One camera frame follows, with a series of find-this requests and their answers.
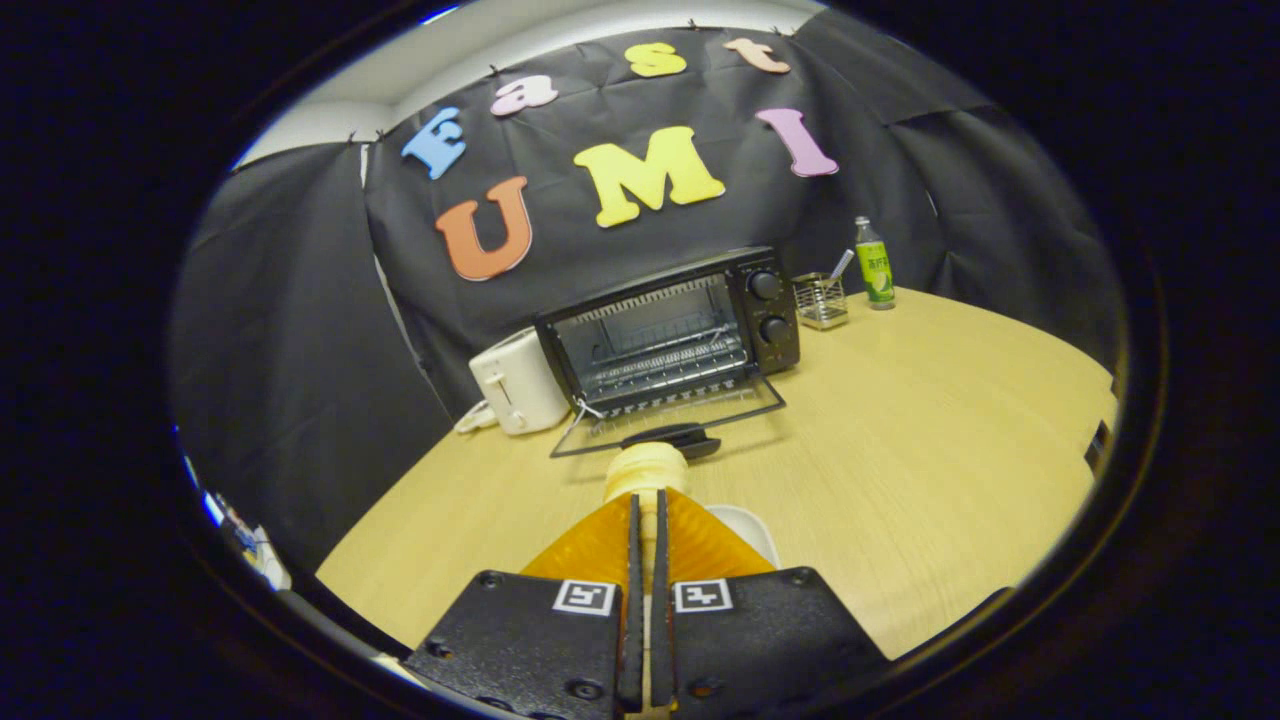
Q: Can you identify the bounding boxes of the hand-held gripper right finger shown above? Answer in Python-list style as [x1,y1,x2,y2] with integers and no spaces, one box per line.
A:
[650,488,891,720]

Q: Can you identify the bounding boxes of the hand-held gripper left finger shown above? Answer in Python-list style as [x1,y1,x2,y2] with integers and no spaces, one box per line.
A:
[405,490,646,720]

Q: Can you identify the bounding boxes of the golden bread roll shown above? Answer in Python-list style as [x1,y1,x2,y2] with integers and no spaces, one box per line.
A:
[603,442,689,506]

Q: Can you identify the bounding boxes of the black toaster oven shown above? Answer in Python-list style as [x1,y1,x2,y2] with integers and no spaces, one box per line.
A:
[535,247,801,461]

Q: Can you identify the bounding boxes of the white pop-up toaster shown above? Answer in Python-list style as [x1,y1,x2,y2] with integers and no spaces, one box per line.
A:
[468,327,571,436]

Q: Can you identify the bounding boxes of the white plate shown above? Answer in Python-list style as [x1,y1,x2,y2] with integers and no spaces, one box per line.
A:
[705,505,781,569]

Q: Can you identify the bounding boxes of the green label bottle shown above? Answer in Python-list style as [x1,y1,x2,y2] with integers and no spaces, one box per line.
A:
[855,216,897,311]

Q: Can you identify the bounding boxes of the metal wire basket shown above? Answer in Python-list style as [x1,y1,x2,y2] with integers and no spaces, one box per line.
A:
[793,272,849,331]

